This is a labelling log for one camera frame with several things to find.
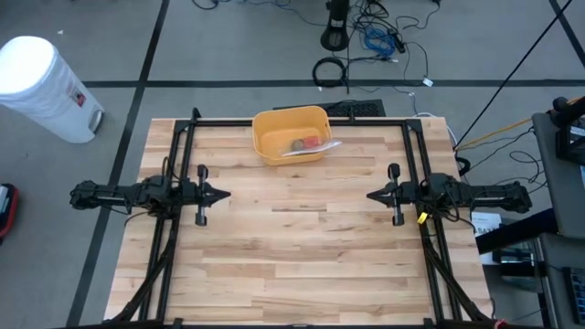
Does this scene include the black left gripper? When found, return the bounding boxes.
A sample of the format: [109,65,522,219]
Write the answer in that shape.
[180,164,232,228]

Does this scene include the black metal table frame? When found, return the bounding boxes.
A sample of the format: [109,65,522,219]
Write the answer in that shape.
[112,107,493,326]

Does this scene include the white pedal trash can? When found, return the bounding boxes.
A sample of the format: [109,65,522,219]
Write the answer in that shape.
[0,35,105,144]

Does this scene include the yellow floor cable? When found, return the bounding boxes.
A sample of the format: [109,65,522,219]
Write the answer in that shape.
[454,95,585,152]

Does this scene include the clear plastic bag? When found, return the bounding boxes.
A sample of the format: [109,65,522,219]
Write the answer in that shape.
[279,134,344,159]

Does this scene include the black equipment stand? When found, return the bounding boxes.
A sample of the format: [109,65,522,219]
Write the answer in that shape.
[550,96,585,165]

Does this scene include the tangled black cables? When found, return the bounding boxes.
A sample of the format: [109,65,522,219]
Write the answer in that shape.
[351,0,441,88]

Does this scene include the coiled black cable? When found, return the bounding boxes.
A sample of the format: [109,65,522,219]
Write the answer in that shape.
[312,56,348,89]

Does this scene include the grey side table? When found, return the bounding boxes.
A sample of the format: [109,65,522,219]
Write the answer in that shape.
[531,112,585,241]

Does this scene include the red and black case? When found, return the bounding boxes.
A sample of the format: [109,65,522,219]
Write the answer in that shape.
[0,183,21,246]

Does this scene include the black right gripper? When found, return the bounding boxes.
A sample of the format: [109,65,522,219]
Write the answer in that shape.
[366,163,424,228]

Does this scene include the black stand base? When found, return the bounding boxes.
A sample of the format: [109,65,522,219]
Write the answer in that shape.
[320,0,351,52]

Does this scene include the blue cable bundle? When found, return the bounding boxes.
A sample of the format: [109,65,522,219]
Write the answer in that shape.
[363,27,397,59]

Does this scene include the white paper sheet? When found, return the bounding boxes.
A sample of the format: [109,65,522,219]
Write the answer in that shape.
[470,211,503,239]

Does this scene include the black perforated mat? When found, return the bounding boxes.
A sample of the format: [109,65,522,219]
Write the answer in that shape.
[272,99,387,118]

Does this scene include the dark blue padded bar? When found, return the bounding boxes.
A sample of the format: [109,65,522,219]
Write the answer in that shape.
[474,207,559,255]

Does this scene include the black slanted pole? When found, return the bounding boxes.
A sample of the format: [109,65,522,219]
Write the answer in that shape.
[456,0,575,147]

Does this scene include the black power strip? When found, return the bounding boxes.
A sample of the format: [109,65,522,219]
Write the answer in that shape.
[561,267,585,325]

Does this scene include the yellow plastic bin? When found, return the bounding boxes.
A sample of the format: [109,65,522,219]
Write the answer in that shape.
[251,105,334,166]

